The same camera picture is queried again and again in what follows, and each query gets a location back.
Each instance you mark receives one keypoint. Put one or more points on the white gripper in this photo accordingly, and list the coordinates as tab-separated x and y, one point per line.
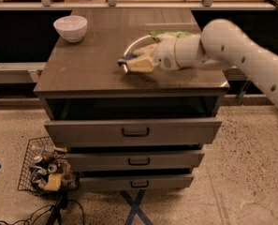
164	54

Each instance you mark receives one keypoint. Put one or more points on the blue rxbar blueberry bar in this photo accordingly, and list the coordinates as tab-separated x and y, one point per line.
128	56

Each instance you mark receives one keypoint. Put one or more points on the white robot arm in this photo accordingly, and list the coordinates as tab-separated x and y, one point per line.
220	45

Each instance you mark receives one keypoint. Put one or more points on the white ceramic bowl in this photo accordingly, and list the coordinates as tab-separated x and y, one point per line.
71	28

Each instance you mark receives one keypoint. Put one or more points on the green chip bag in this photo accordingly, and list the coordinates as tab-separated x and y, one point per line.
161	35

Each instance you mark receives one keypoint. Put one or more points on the grey drawer cabinet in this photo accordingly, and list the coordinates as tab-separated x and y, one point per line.
82	81

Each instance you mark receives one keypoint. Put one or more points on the top grey drawer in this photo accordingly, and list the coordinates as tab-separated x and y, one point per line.
133	132

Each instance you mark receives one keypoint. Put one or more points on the grey drawer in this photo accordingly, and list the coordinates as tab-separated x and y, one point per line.
133	132
137	182
130	161

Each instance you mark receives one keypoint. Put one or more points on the middle grey drawer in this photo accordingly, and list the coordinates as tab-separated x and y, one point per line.
130	161

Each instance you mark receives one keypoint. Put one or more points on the bottom grey drawer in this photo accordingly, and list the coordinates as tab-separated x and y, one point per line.
137	182

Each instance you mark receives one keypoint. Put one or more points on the crushed can in basket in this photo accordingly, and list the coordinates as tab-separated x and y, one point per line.
44	165

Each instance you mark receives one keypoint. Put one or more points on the blue tape cross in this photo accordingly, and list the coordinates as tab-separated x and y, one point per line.
135	210

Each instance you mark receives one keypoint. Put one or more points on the yellow sponge in basket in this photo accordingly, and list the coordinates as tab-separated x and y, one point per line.
54	182

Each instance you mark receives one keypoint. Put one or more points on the black wire basket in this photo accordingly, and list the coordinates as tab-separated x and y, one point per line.
35	181

